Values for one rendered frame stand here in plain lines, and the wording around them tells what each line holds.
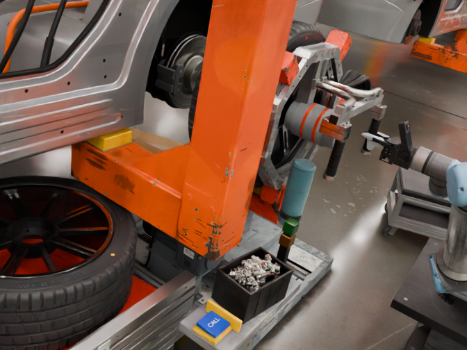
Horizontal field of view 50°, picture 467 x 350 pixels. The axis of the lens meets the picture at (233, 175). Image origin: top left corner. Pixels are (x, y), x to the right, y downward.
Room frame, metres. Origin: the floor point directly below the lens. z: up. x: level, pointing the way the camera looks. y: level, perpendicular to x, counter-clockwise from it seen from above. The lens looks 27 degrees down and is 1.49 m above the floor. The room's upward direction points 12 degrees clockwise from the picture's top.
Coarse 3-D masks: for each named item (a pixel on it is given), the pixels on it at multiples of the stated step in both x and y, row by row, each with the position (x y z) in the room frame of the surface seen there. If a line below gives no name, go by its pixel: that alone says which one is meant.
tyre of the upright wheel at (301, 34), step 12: (300, 24) 1.83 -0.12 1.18; (300, 36) 1.79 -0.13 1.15; (312, 36) 1.87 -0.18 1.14; (324, 36) 1.97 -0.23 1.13; (288, 48) 1.73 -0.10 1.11; (192, 96) 1.67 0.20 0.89; (192, 108) 1.65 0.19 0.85; (192, 120) 1.65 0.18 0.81; (300, 144) 2.01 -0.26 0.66; (288, 156) 1.94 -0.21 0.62; (276, 168) 1.85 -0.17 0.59
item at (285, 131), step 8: (296, 88) 1.90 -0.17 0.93; (296, 96) 1.93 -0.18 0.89; (288, 104) 1.91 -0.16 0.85; (280, 120) 1.89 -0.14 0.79; (280, 128) 1.88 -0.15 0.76; (280, 136) 1.90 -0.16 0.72; (288, 136) 2.00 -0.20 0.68; (296, 136) 2.00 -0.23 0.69; (280, 144) 1.92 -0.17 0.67; (288, 144) 1.97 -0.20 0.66; (296, 144) 1.97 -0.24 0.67; (272, 152) 1.93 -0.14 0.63; (280, 152) 1.93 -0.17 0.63; (288, 152) 1.93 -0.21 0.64; (272, 160) 1.88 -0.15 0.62; (280, 160) 1.88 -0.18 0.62
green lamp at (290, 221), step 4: (288, 220) 1.36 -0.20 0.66; (292, 220) 1.37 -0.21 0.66; (296, 220) 1.37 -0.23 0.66; (284, 224) 1.35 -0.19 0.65; (288, 224) 1.35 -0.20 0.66; (292, 224) 1.34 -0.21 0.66; (296, 224) 1.35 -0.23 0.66; (284, 228) 1.35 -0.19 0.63; (288, 228) 1.34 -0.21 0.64; (292, 228) 1.34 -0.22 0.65; (296, 228) 1.35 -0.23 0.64; (284, 232) 1.35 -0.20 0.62; (288, 232) 1.34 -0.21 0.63; (292, 232) 1.34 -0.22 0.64; (296, 232) 1.36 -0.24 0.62
